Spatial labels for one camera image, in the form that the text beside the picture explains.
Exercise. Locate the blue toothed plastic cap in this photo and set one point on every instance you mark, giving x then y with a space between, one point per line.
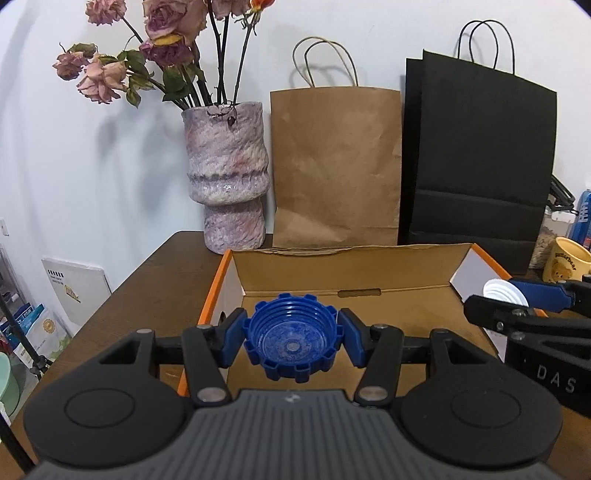
293 337

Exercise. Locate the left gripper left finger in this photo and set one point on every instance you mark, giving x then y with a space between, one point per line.
134 398

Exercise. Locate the white ribbed plastic cap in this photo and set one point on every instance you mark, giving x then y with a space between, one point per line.
504 291

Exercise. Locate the white booklet against wall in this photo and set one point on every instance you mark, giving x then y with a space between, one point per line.
81 289

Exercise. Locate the brown paper bag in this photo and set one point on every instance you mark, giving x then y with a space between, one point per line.
337 163

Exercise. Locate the black light stand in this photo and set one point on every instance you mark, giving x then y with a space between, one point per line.
39 368

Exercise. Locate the black paper bag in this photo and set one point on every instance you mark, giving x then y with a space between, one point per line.
478 150

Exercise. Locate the dried pink rose bouquet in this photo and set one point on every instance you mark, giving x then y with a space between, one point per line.
167 57

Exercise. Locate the red cardboard box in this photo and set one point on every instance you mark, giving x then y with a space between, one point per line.
416 288

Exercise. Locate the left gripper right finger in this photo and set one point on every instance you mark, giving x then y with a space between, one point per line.
451 399

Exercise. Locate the blue soda can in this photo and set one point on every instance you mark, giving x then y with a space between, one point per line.
581 229

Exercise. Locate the clear jar with black clip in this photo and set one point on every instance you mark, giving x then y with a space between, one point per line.
560 214

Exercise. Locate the mottled purple ceramic vase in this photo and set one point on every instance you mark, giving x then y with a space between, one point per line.
228 173

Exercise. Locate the yellow bear mug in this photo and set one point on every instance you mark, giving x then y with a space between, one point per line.
568 261

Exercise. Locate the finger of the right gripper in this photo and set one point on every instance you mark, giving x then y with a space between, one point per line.
572 295
506 318

